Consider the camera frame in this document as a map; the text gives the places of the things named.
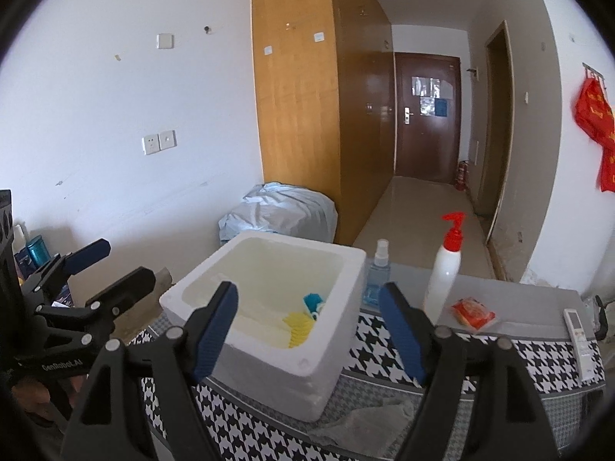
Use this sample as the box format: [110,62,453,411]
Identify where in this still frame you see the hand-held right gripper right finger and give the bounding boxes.
[378,282,563,461]

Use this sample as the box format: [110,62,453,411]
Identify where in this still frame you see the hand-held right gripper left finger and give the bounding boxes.
[60,281,239,461]

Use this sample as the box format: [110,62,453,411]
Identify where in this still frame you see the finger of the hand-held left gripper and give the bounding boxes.
[33,266,158,347]
[19,239,112,309]

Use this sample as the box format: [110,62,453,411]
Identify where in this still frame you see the white foam box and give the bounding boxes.
[158,229,367,424]

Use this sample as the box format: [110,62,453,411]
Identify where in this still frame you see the yellow foam fruit net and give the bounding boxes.
[281,311,316,349]

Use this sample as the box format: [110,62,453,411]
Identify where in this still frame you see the houndstooth table cloth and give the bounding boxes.
[127,274,608,461]

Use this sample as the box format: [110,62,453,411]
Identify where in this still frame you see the teal can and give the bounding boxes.
[26,235,49,270]

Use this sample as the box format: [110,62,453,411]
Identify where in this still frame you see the clear spray bottle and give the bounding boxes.
[362,239,393,306]

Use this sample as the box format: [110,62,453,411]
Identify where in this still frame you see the white lotion bottle red pump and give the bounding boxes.
[423,211,467,323]

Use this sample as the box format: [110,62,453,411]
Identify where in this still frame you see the small white bottle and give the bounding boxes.
[12,223,30,256]

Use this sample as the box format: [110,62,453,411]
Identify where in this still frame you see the red snack packet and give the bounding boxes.
[450,298,497,332]

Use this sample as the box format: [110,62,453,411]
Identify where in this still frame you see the white plastic bag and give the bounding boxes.
[307,393,424,448]

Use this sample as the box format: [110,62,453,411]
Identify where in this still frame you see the light blue cloth bundle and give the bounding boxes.
[218,182,337,250]

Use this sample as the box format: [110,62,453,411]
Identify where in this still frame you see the white remote control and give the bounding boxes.
[563,308,596,379]

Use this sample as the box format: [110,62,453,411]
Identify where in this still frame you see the dark brown entrance door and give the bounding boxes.
[394,53,462,184]

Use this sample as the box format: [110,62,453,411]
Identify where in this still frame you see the brown side doorway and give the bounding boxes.
[480,20,514,218]

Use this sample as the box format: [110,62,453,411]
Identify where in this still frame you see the papers on door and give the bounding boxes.
[412,76,453,117]

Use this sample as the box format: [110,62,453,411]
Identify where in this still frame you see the wooden wardrobe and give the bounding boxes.
[251,0,395,245]

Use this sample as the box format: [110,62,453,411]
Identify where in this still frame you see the red hanging bags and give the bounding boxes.
[574,77,615,194]

